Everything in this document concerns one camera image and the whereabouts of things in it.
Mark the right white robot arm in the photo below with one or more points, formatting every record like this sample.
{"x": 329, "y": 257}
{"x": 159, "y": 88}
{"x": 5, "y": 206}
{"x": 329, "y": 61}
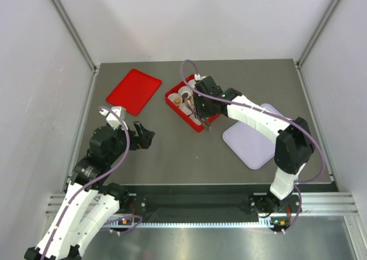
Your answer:
{"x": 293, "y": 147}

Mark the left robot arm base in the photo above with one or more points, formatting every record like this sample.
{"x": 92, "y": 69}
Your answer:
{"x": 129, "y": 202}

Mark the white paper cup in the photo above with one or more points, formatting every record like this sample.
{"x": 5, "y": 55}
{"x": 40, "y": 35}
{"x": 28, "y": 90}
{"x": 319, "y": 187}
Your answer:
{"x": 192, "y": 83}
{"x": 195, "y": 120}
{"x": 185, "y": 89}
{"x": 171, "y": 97}
{"x": 185, "y": 109}

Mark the aluminium cable duct rail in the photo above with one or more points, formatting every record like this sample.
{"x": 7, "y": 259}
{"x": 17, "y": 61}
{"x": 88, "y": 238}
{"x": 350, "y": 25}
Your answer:
{"x": 313, "y": 204}

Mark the lavender tray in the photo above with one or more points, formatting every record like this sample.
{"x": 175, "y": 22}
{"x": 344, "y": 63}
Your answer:
{"x": 250, "y": 145}

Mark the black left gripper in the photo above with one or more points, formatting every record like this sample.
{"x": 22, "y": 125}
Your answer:
{"x": 147, "y": 135}

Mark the red chocolate box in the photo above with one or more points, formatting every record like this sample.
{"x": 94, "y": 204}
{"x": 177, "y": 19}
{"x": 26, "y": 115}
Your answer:
{"x": 176, "y": 109}

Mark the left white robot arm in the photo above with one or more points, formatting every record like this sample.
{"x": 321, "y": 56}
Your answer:
{"x": 89, "y": 203}

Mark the red box lid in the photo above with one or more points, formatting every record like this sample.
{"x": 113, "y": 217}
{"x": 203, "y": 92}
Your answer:
{"x": 134, "y": 91}

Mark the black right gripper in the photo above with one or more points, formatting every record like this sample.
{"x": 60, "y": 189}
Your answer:
{"x": 197, "y": 99}

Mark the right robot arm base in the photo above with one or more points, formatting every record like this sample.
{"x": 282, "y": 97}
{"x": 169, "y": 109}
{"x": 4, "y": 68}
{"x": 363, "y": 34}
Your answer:
{"x": 266, "y": 205}

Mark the metal serving tongs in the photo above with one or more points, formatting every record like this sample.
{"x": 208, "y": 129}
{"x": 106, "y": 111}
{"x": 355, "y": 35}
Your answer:
{"x": 204, "y": 121}

